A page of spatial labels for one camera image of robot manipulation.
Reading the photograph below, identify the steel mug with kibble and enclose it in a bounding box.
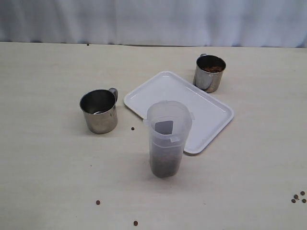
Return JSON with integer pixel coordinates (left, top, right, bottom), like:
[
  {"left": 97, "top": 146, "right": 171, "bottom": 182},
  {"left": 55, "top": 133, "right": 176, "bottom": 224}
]
[{"left": 80, "top": 88, "right": 118, "bottom": 134}]

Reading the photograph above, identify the clear plastic tall container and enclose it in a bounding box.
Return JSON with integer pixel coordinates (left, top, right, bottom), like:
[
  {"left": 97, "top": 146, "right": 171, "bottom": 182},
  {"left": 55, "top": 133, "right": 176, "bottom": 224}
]
[{"left": 143, "top": 101, "right": 192, "bottom": 178}]

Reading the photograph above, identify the white plastic tray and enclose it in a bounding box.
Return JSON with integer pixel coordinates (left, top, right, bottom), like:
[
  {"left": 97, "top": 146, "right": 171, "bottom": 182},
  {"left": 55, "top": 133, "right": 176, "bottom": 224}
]
[{"left": 123, "top": 71, "right": 234, "bottom": 155}]

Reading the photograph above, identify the white curtain backdrop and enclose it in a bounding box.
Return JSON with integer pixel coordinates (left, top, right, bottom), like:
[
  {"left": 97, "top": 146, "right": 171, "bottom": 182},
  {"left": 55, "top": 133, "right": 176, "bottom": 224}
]
[{"left": 0, "top": 0, "right": 307, "bottom": 47}]

